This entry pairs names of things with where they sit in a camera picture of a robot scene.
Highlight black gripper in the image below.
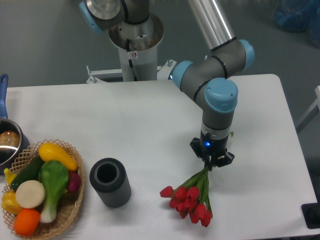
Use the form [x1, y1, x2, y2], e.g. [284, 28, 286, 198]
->
[190, 132, 235, 171]

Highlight red tulip bouquet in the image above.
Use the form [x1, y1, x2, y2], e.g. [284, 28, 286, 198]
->
[159, 166, 213, 228]

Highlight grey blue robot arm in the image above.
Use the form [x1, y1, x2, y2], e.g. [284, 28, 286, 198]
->
[79, 0, 255, 169]

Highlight dark grey ribbed vase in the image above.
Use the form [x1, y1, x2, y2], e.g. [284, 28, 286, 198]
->
[89, 157, 132, 208]

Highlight black device at edge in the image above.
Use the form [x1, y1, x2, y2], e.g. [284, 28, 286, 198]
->
[301, 202, 320, 229]

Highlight red radish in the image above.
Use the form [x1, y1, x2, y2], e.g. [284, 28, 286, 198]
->
[66, 171, 82, 193]

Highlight woven wicker basket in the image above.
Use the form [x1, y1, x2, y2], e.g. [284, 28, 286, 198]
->
[0, 139, 85, 240]

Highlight blue plastic bag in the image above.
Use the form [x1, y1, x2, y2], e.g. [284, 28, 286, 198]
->
[273, 0, 320, 48]

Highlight green bok choy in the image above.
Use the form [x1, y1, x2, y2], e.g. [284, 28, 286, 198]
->
[38, 160, 69, 224]

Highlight yellow squash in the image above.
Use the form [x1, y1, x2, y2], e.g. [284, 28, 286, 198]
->
[38, 142, 78, 171]

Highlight dark green cucumber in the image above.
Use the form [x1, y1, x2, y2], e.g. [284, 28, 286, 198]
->
[10, 155, 45, 191]

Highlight beige round disc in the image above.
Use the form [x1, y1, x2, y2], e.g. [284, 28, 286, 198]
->
[15, 180, 46, 209]

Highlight orange fruit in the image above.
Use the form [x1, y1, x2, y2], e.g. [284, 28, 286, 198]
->
[13, 208, 41, 237]

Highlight yellow banana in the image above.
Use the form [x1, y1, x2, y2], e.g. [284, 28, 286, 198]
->
[3, 168, 17, 186]

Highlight yellow bell pepper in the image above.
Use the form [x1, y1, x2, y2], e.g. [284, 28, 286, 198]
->
[1, 190, 23, 215]

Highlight white furniture frame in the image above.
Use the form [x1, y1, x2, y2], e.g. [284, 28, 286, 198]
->
[295, 85, 320, 134]

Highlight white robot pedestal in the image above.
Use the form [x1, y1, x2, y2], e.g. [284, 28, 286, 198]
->
[86, 13, 177, 84]

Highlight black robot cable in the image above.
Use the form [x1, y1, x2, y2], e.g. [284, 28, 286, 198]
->
[125, 38, 138, 82]

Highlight blue handled saucepan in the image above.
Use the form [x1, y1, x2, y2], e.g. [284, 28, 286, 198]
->
[0, 73, 30, 176]

